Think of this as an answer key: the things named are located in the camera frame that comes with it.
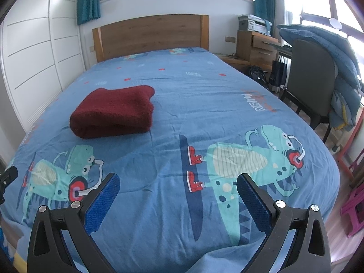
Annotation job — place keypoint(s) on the white wardrobe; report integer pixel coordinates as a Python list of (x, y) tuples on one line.
[(34, 48)]

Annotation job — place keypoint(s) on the dark chair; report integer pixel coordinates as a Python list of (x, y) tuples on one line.
[(310, 76)]

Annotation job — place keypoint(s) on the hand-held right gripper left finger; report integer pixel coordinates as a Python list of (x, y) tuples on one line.
[(102, 204)]

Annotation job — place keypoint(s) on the dark red knit sweater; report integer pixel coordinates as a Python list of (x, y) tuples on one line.
[(113, 111)]

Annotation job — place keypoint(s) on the black backpack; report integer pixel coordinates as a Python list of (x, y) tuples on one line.
[(257, 75)]

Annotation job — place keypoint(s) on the dark tote bag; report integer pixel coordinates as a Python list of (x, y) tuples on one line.
[(278, 72)]

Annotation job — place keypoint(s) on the blue quilt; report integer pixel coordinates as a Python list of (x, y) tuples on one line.
[(344, 71)]

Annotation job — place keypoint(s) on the wooden drawer cabinet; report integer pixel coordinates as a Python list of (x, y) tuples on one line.
[(256, 51)]

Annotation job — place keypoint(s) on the wooden nightstand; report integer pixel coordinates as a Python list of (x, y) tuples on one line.
[(234, 61)]

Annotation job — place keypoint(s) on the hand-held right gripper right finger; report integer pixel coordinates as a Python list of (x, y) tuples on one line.
[(254, 202)]

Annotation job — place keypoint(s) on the white printer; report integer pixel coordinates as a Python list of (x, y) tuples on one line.
[(253, 23)]

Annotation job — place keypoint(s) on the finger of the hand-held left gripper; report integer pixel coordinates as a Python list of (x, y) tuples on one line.
[(8, 175)]

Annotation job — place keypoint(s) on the round white lamp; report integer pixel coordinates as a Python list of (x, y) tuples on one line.
[(335, 23)]

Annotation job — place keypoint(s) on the wooden headboard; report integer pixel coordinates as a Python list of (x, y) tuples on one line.
[(150, 34)]

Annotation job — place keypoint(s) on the blue dinosaur print bed cover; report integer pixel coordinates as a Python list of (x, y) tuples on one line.
[(170, 96)]

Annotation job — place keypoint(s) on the window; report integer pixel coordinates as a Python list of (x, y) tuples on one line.
[(312, 2)]

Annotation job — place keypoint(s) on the pink plastic stool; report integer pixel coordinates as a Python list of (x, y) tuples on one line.
[(359, 165), (355, 207)]

